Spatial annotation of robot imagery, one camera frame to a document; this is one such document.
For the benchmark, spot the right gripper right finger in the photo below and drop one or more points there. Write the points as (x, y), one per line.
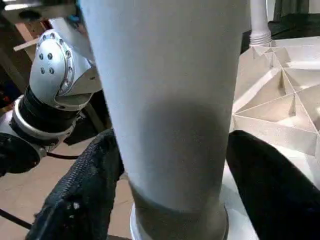
(275, 195)

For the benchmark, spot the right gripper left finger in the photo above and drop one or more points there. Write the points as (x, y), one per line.
(80, 200)

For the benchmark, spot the white plastic table top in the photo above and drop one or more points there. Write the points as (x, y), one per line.
(280, 110)

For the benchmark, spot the white plastic table leg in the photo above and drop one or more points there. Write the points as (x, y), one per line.
(165, 75)
(260, 20)

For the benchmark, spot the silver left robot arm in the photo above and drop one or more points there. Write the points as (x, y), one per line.
(50, 65)

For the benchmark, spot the brown wooden furniture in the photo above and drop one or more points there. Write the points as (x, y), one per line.
(20, 30)

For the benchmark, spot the grey curtain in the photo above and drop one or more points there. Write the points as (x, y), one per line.
(290, 7)

